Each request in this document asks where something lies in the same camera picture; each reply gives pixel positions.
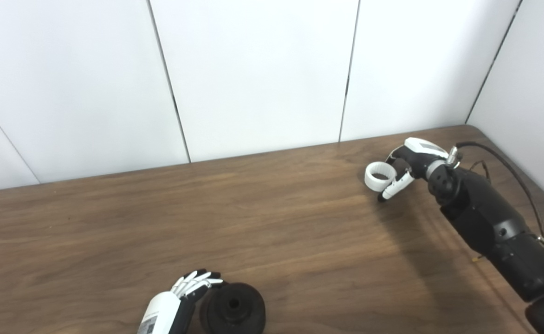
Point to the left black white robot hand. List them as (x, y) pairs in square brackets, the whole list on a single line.
[(160, 311)]

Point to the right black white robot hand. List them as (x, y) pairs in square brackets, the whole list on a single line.
[(423, 153)]

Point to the round black stepped part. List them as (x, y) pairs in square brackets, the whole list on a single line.
[(249, 311)]

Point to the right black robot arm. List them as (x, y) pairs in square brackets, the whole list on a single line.
[(495, 222)]

